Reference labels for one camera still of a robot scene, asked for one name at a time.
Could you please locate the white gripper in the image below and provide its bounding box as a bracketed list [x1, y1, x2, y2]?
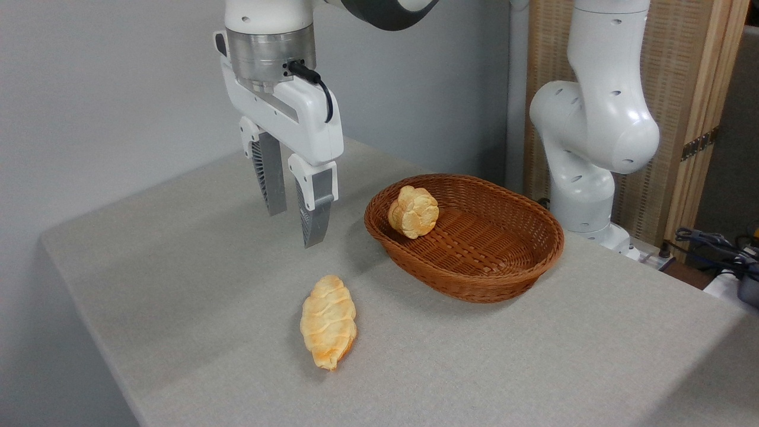
[220, 56, 345, 248]

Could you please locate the long braided bread loaf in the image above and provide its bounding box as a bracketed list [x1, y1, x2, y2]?
[299, 274, 358, 372]

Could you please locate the round bread roll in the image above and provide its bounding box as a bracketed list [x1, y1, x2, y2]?
[388, 185, 441, 240]

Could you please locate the brown oval wicker basket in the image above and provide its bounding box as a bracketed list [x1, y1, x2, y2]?
[363, 173, 566, 304]

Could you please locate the grey tablecloth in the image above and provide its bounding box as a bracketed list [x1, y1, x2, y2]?
[40, 135, 759, 427]

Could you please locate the white vertical pipe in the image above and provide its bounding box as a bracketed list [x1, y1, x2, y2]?
[505, 0, 530, 193]

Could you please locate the wooden rattan folding screen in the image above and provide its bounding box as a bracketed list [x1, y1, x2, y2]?
[524, 0, 751, 262]

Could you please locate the metal screen hinge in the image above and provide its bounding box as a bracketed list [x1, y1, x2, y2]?
[680, 126, 721, 162]

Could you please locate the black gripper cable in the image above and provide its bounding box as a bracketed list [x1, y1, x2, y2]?
[283, 59, 334, 124]

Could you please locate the black cable bundle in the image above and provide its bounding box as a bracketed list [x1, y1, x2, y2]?
[673, 227, 759, 279]

